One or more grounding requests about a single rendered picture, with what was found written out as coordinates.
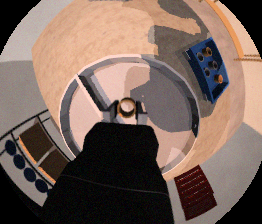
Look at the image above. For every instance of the blue crate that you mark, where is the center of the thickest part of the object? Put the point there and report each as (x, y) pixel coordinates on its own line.
(210, 92)

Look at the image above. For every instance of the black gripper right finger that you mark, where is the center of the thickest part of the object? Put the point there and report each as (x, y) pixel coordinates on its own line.
(141, 116)

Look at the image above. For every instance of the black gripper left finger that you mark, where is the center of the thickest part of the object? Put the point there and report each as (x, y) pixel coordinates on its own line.
(108, 115)

